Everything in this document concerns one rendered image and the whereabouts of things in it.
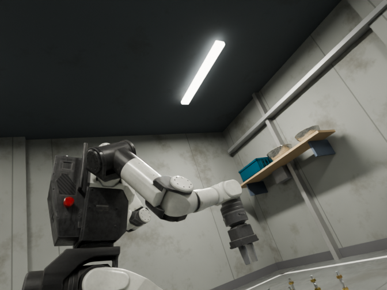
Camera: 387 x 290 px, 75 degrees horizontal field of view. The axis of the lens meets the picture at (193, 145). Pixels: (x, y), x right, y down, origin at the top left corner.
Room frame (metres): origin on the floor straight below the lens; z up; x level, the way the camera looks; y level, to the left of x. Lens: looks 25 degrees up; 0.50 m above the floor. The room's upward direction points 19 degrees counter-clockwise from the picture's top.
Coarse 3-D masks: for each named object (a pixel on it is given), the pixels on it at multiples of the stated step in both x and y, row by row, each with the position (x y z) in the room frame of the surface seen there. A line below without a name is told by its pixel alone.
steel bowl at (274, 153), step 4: (284, 144) 3.55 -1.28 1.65; (288, 144) 3.58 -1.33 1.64; (276, 148) 3.57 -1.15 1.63; (280, 148) 3.56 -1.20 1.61; (284, 148) 3.56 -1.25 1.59; (288, 148) 3.58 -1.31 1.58; (268, 152) 3.67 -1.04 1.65; (272, 152) 3.62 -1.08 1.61; (276, 152) 3.59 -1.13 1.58; (280, 152) 3.59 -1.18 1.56; (284, 152) 3.59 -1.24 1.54; (268, 156) 3.73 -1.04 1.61; (272, 156) 3.66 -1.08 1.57; (276, 156) 3.63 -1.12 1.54; (272, 160) 3.77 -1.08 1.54
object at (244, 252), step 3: (240, 246) 0.96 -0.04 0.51; (243, 246) 0.96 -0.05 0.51; (240, 249) 0.96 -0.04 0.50; (243, 249) 0.96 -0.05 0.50; (246, 249) 0.96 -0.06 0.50; (240, 252) 0.98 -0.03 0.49; (243, 252) 0.97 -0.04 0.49; (246, 252) 0.96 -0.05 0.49; (243, 255) 0.97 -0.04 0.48; (246, 255) 0.96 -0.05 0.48; (243, 258) 0.97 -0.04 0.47; (246, 258) 0.96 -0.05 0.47; (249, 258) 0.96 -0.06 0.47; (246, 261) 0.96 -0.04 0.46; (249, 261) 0.96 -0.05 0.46; (246, 264) 0.97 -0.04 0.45
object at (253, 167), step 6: (252, 162) 4.00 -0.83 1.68; (258, 162) 3.93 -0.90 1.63; (264, 162) 4.00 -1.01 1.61; (270, 162) 4.07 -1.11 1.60; (246, 168) 4.17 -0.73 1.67; (252, 168) 4.06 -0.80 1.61; (258, 168) 3.96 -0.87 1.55; (240, 174) 4.35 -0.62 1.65; (246, 174) 4.22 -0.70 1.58; (252, 174) 4.11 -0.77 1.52
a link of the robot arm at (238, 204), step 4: (228, 200) 0.95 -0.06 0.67; (232, 200) 0.95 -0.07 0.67; (236, 200) 0.96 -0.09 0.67; (240, 200) 1.01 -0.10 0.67; (220, 204) 1.01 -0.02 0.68; (224, 204) 0.96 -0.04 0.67; (228, 204) 0.94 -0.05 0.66; (232, 204) 0.94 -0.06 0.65; (236, 204) 0.94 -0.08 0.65; (240, 204) 0.95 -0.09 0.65; (224, 208) 0.95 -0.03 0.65; (228, 208) 0.94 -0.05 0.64; (232, 208) 0.94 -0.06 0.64; (236, 208) 0.94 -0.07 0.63; (224, 212) 0.95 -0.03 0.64
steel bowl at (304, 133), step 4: (308, 128) 3.12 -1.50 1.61; (312, 128) 3.12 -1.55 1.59; (316, 128) 3.13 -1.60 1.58; (300, 132) 3.17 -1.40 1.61; (304, 132) 3.15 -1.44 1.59; (308, 132) 3.14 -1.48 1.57; (312, 132) 3.14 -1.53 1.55; (296, 136) 3.27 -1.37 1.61; (300, 136) 3.21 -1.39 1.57; (304, 136) 3.19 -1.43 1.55; (300, 140) 3.28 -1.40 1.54
